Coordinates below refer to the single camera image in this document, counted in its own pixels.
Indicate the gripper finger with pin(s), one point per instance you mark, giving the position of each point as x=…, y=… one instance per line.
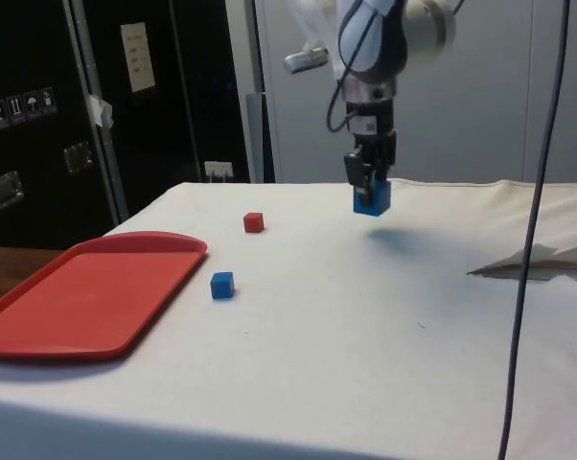
x=385, y=158
x=360, y=170

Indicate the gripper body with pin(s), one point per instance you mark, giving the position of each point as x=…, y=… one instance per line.
x=370, y=120

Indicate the large blue cube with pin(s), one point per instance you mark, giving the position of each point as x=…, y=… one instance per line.
x=378, y=199

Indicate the red tray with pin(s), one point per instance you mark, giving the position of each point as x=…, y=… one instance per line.
x=87, y=297

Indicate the pale locker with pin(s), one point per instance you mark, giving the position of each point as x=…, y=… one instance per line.
x=437, y=120

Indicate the small red cube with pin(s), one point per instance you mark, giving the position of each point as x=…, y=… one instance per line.
x=253, y=223

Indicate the small blue cube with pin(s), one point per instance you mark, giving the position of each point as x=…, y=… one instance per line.
x=222, y=286

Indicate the black cabinet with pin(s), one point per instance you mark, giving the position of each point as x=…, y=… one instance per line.
x=39, y=167

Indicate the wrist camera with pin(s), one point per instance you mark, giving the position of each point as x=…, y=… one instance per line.
x=307, y=60

